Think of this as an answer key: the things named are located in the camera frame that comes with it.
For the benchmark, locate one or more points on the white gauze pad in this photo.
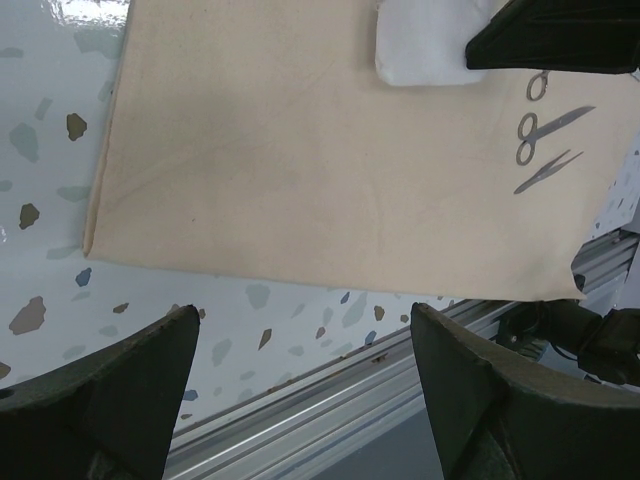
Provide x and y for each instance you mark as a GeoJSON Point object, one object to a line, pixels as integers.
{"type": "Point", "coordinates": [423, 42]}

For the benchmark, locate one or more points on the small steel scissors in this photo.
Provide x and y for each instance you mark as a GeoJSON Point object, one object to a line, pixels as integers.
{"type": "Point", "coordinates": [529, 131]}

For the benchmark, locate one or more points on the steel tweezers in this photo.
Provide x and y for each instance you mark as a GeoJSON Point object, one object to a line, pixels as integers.
{"type": "Point", "coordinates": [547, 170]}

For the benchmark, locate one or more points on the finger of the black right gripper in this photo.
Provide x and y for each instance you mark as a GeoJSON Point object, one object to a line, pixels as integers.
{"type": "Point", "coordinates": [583, 36]}

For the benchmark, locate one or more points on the steel hemostat forceps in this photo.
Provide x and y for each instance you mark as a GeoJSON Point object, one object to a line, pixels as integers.
{"type": "Point", "coordinates": [537, 86]}

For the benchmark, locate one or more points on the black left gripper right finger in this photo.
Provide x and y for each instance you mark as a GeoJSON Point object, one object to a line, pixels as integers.
{"type": "Point", "coordinates": [497, 415]}

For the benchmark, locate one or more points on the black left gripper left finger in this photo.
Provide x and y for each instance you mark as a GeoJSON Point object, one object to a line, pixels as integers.
{"type": "Point", "coordinates": [108, 415]}

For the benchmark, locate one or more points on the beige cloth mat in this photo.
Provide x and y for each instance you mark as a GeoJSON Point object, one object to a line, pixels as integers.
{"type": "Point", "coordinates": [255, 139]}

